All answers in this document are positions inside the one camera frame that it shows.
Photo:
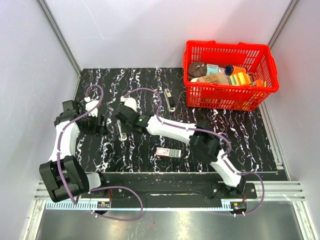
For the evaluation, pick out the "red plastic shopping basket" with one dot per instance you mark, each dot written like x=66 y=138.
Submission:
x=227 y=75

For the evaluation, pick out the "red white staple box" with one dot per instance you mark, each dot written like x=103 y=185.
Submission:
x=168 y=152

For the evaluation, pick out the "cream white stapler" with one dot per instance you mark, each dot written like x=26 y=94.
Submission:
x=122 y=135

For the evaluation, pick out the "brown cardboard package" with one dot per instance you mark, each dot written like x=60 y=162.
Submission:
x=215 y=78

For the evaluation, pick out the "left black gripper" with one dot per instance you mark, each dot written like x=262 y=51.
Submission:
x=98 y=130

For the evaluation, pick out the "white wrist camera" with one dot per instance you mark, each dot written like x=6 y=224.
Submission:
x=91 y=106
x=129 y=102

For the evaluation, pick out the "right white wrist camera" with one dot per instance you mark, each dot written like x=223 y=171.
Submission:
x=129 y=102

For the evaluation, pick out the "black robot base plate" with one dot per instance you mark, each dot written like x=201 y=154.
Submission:
x=172 y=191

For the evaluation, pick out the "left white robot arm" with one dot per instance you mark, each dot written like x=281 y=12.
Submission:
x=63 y=175

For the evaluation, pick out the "small orange packet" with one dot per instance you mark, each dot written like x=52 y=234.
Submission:
x=258 y=83

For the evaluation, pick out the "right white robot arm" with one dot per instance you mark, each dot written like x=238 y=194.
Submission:
x=203 y=142

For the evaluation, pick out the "teal white small box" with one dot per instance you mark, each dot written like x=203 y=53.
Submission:
x=212 y=69

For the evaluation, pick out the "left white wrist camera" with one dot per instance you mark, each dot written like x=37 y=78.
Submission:
x=91 y=106

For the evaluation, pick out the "orange bottle blue cap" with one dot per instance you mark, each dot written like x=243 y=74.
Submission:
x=232 y=69

